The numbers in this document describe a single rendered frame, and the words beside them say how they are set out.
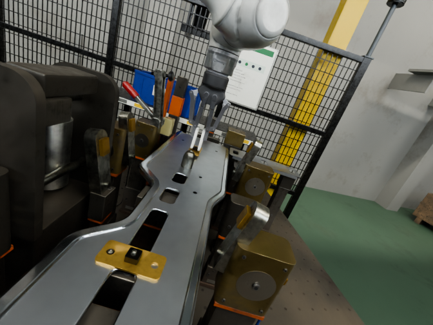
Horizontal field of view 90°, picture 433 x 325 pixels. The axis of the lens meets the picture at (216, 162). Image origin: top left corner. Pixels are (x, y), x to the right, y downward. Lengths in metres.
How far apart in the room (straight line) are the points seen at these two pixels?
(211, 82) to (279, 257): 0.47
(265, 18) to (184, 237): 0.40
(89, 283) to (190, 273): 0.12
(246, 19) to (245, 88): 0.78
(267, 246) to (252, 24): 0.38
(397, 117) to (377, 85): 0.76
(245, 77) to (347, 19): 0.54
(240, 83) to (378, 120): 3.48
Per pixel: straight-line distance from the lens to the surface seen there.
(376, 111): 4.37
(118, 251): 0.34
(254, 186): 0.66
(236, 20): 0.49
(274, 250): 0.36
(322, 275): 1.01
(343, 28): 1.38
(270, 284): 0.38
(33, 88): 0.31
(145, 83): 1.12
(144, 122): 0.72
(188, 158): 0.58
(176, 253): 0.35
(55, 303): 0.30
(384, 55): 4.19
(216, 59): 0.64
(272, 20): 0.47
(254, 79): 1.23
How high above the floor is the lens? 1.25
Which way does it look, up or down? 21 degrees down
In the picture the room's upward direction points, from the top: 19 degrees clockwise
